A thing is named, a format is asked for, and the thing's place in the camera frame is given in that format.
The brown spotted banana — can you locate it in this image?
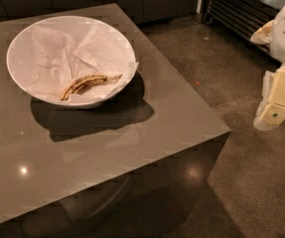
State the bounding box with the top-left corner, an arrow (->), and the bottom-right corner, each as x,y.
60,74 -> 122,101

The white crumpled paper liner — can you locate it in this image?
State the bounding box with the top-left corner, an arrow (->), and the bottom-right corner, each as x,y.
31,24 -> 138,106

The white bowl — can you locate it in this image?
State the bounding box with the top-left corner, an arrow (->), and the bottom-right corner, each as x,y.
5,15 -> 139,110

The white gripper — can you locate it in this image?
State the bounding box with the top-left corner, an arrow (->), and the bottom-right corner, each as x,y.
250,5 -> 285,131

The dark appliance with vent grille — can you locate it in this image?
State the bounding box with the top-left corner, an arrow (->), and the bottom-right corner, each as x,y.
201,0 -> 285,57

